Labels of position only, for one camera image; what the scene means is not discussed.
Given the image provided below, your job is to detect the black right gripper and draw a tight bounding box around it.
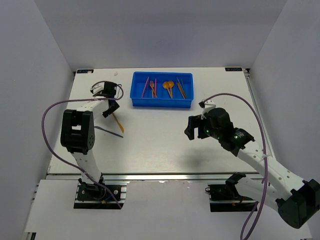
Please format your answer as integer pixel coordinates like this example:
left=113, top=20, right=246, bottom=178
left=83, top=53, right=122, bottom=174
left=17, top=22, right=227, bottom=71
left=184, top=114, right=222, bottom=141

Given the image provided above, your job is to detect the orange plastic knife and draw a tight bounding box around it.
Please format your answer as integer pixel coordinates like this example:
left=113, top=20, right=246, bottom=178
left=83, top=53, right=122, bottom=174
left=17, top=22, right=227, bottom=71
left=112, top=113, right=125, bottom=133

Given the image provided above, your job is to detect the blue chopstick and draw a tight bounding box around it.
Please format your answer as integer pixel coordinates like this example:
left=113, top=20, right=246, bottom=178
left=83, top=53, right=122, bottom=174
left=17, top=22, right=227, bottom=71
left=94, top=125, right=123, bottom=138

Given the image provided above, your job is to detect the red-orange plastic knife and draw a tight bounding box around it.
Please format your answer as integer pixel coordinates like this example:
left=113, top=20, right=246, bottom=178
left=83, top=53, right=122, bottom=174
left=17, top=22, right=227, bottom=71
left=141, top=76, right=150, bottom=98

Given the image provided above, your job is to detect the red-orange fork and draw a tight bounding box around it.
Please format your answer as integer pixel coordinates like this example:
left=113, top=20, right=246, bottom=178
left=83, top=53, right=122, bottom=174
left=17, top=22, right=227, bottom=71
left=154, top=79, right=158, bottom=98

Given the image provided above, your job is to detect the orange fork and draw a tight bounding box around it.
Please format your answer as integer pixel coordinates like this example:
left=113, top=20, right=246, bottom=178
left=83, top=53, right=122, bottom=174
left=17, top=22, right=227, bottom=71
left=149, top=80, right=157, bottom=98
left=149, top=80, right=155, bottom=98

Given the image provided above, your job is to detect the orange spoon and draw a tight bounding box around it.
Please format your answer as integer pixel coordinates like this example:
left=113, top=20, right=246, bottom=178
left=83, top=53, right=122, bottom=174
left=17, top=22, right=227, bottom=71
left=168, top=81, right=174, bottom=98
left=162, top=81, right=172, bottom=98

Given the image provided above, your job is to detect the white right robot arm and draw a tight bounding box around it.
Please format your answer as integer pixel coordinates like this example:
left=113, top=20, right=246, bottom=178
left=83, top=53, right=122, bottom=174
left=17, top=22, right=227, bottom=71
left=184, top=107, right=320, bottom=229

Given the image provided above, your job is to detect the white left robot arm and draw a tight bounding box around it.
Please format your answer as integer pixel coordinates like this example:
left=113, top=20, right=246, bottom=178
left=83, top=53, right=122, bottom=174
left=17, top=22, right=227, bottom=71
left=60, top=81, right=124, bottom=200

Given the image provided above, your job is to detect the blue divided plastic bin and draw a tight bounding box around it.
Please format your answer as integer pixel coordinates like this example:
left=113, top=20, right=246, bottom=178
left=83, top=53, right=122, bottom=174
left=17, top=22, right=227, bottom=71
left=130, top=71, right=194, bottom=109

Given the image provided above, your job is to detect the left table label sticker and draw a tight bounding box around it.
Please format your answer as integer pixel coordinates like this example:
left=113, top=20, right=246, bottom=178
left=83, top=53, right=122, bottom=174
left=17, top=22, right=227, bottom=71
left=76, top=69, right=94, bottom=74

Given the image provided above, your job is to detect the table label sticker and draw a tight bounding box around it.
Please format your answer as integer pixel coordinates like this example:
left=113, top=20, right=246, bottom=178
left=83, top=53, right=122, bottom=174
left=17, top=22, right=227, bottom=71
left=76, top=69, right=94, bottom=74
left=224, top=67, right=243, bottom=72

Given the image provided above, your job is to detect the right table label sticker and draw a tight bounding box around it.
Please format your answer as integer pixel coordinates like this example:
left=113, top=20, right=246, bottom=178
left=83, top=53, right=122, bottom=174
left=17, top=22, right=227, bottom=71
left=224, top=67, right=243, bottom=72

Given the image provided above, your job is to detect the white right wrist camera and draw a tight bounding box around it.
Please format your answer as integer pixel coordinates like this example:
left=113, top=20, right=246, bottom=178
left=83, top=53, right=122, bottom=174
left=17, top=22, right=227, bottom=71
left=199, top=99, right=216, bottom=120

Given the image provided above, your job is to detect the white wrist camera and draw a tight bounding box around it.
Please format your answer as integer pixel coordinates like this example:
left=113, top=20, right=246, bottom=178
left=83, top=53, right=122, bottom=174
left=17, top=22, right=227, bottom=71
left=199, top=99, right=216, bottom=120
left=90, top=83, right=104, bottom=95

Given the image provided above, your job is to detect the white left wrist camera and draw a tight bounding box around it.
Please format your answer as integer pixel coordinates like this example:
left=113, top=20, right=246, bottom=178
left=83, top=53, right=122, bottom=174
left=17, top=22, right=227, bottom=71
left=90, top=83, right=104, bottom=95

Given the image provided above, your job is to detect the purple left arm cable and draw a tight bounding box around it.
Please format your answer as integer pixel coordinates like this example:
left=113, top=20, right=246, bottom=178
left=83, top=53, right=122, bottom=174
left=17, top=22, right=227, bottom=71
left=41, top=83, right=125, bottom=210

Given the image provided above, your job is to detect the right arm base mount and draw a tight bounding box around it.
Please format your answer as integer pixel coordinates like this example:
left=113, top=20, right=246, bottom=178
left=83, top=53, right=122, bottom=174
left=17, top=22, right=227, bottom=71
left=205, top=172, right=257, bottom=213

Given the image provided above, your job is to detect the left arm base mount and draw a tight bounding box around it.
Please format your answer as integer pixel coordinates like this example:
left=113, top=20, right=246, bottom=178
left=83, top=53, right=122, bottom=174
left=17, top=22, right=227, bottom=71
left=73, top=178, right=127, bottom=210

